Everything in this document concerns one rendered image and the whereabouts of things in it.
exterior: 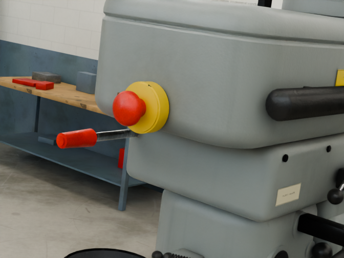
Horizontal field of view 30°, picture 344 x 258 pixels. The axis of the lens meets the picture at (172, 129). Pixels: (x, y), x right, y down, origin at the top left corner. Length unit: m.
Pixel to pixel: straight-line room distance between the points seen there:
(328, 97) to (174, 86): 0.18
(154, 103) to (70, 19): 6.73
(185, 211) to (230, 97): 0.26
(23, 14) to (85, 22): 1.09
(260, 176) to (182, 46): 0.19
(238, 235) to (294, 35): 0.28
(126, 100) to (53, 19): 6.96
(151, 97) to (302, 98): 0.17
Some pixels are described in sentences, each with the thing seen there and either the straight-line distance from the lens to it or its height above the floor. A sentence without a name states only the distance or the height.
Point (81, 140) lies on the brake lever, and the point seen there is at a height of 1.70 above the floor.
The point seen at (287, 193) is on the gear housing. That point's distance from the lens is 0.82.
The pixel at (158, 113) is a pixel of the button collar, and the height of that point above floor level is 1.76.
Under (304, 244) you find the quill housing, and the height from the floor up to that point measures 1.56.
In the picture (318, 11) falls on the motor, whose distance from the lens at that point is 1.05.
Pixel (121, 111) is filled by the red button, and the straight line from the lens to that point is 0.71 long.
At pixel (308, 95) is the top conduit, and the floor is 1.80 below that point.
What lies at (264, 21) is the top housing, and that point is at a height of 1.87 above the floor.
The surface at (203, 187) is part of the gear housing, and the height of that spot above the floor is 1.65.
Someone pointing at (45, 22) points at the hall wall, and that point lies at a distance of 7.76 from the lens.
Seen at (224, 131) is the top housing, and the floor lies 1.75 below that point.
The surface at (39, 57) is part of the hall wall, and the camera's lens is 7.82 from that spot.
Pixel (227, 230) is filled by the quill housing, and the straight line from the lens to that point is 0.87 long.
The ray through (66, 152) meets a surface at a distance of 6.87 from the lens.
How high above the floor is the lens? 1.88
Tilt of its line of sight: 11 degrees down
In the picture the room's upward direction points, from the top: 7 degrees clockwise
